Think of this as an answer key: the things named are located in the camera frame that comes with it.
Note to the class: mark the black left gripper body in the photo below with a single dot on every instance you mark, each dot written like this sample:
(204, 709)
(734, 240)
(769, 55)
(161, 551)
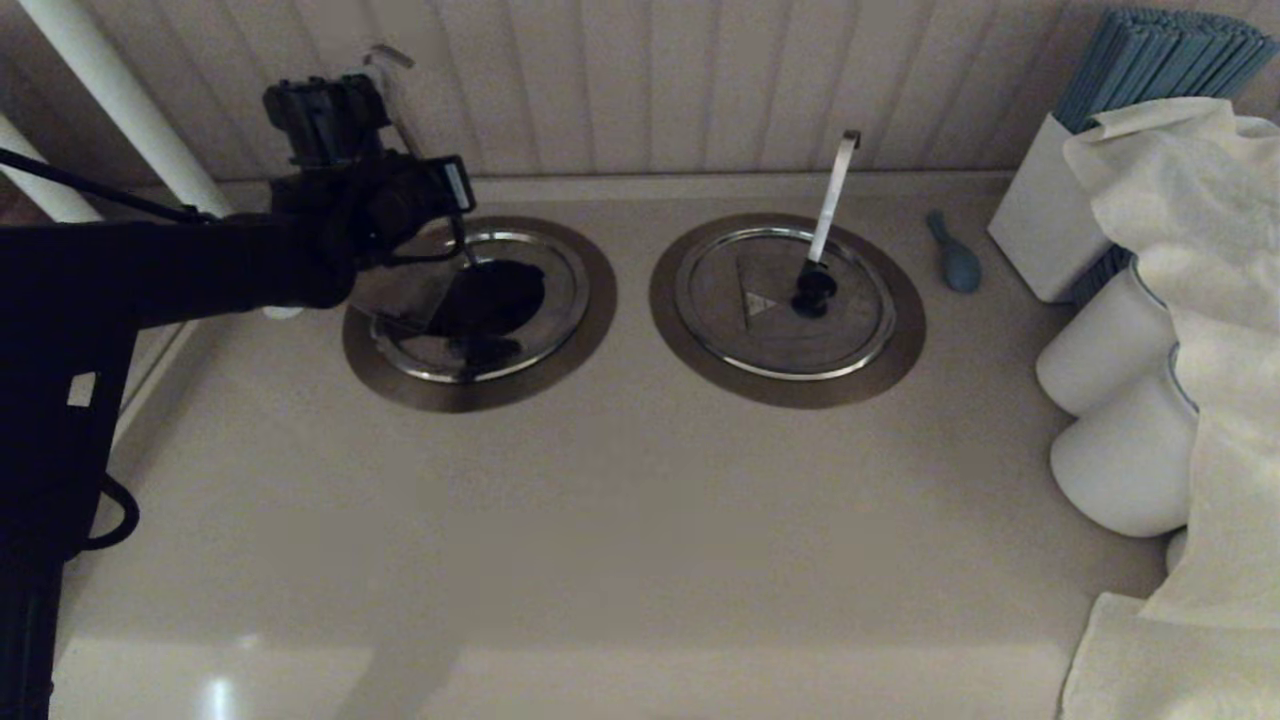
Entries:
(400, 200)

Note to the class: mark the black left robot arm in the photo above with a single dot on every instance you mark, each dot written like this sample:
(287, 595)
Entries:
(150, 270)

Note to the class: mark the small blue plastic scoop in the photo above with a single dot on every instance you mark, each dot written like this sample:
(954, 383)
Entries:
(958, 268)

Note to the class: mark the white box holder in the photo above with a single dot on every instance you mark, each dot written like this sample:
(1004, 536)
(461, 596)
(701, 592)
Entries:
(1045, 215)

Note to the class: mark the white jar blue rim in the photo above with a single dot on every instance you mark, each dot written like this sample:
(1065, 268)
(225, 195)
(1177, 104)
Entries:
(1100, 345)
(1125, 465)

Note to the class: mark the white cloth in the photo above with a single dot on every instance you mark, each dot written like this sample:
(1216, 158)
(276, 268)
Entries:
(1220, 300)

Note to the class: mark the black wrist camera white bracket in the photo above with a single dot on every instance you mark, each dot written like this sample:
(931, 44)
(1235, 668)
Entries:
(325, 120)

